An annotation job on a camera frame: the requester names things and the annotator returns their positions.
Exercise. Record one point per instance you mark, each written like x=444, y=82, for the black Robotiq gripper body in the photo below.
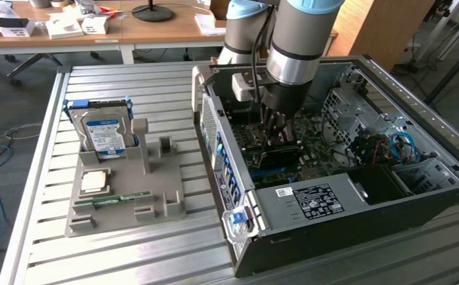
x=286, y=98

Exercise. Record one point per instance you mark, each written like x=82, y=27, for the black graphics card metal bracket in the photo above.
x=281, y=157

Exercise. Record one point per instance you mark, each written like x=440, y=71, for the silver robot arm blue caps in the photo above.
x=301, y=35

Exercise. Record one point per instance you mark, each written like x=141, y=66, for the CPU socket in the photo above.
x=256, y=133

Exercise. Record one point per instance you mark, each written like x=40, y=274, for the green motherboard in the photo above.
x=325, y=154

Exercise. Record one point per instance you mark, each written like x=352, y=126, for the long blue expansion slot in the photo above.
x=272, y=171

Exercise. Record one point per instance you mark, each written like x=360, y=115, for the perforated metal drive cage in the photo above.
x=349, y=121

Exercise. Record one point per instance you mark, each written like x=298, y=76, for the small blue expansion slot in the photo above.
x=293, y=178

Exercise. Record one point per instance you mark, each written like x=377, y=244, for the grey power supply with label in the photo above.
x=277, y=207

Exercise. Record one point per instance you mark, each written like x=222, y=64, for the white paper stack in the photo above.
x=210, y=25

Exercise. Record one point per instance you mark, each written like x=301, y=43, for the blue case latch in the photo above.
x=238, y=218

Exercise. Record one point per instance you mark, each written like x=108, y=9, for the grey plastic parts rack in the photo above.
x=150, y=184

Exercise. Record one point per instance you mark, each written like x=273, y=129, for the white power adapter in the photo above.
x=413, y=46

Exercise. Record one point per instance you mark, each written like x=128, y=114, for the metal disk bay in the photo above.
x=428, y=175

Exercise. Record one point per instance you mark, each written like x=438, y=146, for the open black PC case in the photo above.
x=352, y=234

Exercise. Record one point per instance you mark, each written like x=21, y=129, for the wooden desk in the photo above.
x=40, y=41
x=154, y=29

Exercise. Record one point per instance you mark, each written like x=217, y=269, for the hard disk in blue caddy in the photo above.
x=102, y=133

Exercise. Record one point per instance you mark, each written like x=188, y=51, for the black metal pole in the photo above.
x=456, y=66

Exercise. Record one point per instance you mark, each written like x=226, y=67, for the black round lamp base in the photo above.
x=152, y=14

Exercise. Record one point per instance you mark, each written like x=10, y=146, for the green RAM stick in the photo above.
x=110, y=199

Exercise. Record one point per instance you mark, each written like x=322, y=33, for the silver CPU chip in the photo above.
x=94, y=181

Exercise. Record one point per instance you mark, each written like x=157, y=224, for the red and yellow item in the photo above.
x=113, y=13

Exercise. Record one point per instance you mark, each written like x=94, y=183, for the small white labelled box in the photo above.
x=94, y=26

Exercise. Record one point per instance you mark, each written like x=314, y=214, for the small clear parts bag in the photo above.
x=85, y=6

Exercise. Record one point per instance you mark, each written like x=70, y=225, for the white box with tape roll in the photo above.
x=65, y=29

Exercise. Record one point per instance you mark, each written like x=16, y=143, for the grey desk foot with castors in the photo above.
x=36, y=63

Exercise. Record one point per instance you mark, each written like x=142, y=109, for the beige tape roll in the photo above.
x=60, y=3

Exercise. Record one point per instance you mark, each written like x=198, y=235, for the grey cup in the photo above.
x=40, y=3

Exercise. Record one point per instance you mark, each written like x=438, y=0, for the white box with black insert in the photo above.
x=16, y=29

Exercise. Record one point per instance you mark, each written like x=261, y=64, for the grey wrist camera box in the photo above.
x=244, y=89

